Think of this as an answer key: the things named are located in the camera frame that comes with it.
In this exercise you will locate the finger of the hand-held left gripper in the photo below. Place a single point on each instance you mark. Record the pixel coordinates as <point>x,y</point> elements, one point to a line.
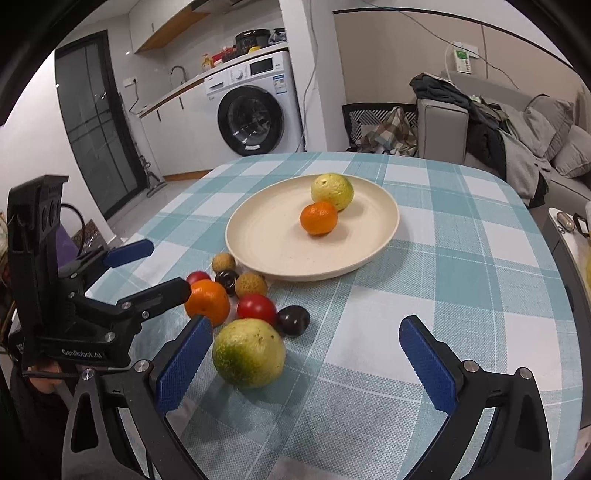
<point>161,291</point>
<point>131,252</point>

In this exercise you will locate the grey cushion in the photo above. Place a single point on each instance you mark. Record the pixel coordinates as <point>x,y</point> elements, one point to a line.
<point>575,152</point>
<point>549,124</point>

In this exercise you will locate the cream round plate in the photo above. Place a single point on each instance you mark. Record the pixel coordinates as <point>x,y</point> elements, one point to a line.
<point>277,240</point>

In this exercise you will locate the large green fruit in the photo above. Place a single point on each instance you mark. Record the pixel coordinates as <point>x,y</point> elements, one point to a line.
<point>248,353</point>

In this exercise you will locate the yellow bottle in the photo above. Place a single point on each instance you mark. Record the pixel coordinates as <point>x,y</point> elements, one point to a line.
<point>206,61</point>

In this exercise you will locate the purple cloth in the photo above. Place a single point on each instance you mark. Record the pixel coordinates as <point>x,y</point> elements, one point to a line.
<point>65,249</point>

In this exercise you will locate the black striped chair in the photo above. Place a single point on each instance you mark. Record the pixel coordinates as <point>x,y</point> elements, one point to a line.
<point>364,117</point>

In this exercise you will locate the white washing machine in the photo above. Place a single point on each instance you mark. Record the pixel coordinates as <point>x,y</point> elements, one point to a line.
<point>277,76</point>

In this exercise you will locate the brown longan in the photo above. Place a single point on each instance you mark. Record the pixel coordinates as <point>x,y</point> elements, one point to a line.
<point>223,263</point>
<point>250,285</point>

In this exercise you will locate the floor mop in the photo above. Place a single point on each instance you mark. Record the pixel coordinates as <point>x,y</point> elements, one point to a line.
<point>154,182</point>

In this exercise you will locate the white wall cabinet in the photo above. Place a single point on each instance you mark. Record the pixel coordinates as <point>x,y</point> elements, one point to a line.
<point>152,23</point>

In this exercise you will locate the dark clothing pile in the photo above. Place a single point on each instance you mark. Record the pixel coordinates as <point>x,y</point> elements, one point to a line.
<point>443,90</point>

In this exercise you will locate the black framed glass door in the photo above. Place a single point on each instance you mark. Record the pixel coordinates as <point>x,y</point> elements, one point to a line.
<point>92,124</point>

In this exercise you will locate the patterned brown box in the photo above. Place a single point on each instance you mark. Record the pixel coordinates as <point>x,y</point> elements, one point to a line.
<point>92,235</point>

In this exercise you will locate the teal checked tablecloth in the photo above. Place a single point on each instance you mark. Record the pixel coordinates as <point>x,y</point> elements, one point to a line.
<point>415,258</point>

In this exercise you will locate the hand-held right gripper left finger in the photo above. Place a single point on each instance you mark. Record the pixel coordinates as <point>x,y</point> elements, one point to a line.
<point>184,364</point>

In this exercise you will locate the person's left hand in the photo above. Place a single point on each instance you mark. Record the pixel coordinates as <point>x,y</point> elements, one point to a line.
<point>44,382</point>

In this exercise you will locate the red tomato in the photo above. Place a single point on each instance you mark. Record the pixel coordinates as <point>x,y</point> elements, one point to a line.
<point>256,308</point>
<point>199,277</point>

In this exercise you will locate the dark purple plum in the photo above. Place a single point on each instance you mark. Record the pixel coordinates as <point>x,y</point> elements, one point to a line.
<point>292,320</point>
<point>227,280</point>

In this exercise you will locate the black rice cooker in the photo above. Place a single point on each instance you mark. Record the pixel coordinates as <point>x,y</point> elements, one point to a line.
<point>251,39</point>

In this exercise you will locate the plaid cloth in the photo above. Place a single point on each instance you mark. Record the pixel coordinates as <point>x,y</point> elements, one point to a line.
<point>392,131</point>

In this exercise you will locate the white power strip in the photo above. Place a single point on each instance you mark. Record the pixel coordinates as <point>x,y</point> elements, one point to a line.
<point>464,57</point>

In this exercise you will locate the red box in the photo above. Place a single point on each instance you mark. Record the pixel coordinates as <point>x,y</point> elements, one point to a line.
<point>224,56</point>

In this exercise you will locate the white base cabinets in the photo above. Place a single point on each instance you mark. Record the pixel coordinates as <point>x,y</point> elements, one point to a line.
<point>180,134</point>

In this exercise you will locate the orange mandarin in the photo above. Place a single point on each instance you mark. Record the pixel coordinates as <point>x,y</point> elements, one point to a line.
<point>318,218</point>
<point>210,302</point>

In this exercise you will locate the grey blanket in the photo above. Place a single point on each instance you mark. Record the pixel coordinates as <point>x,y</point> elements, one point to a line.
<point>521,157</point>

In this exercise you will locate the metal sink faucet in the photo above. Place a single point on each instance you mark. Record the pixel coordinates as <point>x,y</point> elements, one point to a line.
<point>179,71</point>

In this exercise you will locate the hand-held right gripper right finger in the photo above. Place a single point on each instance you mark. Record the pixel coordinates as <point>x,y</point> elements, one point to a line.
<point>427,364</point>

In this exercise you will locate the white side table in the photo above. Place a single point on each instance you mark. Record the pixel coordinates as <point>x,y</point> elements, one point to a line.
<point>572,258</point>

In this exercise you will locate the yellow guava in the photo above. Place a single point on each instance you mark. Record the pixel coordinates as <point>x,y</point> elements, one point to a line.
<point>332,189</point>

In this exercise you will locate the black bag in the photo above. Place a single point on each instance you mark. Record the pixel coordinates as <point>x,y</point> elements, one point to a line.
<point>278,37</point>

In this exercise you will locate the grey sofa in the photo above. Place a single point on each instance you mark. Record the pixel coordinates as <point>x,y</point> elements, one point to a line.
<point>441,129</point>

